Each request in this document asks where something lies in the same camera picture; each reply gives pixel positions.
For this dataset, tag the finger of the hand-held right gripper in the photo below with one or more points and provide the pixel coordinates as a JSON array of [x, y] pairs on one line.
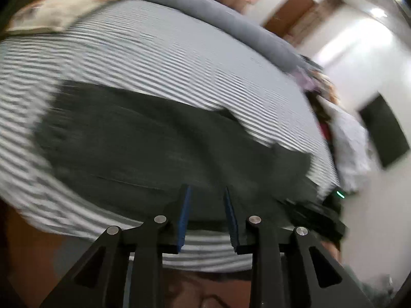
[[301, 210]]

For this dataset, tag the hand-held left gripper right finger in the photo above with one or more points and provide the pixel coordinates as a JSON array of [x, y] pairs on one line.
[[231, 221]]

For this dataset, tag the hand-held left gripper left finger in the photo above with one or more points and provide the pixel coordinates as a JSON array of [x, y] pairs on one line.
[[184, 218]]

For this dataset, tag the dark grey pants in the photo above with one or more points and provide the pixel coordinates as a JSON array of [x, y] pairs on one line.
[[144, 154]]

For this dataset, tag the white cloth pile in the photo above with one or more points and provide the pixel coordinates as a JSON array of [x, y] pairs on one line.
[[350, 154]]

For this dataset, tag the floral clothes pile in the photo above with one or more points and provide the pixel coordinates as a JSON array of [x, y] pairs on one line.
[[316, 80]]

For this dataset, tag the grey white striped bed sheet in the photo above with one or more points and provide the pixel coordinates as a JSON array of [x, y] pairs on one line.
[[167, 54]]

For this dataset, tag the brown wooden door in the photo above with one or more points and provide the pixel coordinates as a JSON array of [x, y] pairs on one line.
[[289, 14]]

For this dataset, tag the grey rolled duvet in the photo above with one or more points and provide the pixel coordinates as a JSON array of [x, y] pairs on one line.
[[218, 9]]

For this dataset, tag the floral pillow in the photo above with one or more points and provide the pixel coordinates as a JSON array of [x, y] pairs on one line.
[[61, 8]]

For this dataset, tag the black wall television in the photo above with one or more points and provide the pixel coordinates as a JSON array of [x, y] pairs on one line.
[[383, 131]]

